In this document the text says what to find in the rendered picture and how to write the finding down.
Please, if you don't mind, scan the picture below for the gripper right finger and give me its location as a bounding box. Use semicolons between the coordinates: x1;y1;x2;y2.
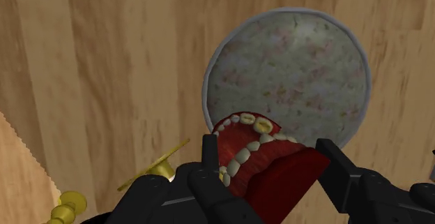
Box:
315;137;435;224

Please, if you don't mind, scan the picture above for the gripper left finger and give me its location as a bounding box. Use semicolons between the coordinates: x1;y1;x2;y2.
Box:
104;133;264;224

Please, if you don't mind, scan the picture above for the red dental jaw model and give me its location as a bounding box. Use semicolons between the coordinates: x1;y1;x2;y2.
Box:
212;111;331;224

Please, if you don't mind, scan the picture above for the gold candlestick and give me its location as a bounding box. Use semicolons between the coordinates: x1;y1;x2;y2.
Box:
40;137;191;224

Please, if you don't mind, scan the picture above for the speckled grey round plate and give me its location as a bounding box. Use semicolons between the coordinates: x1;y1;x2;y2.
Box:
201;7;372;149

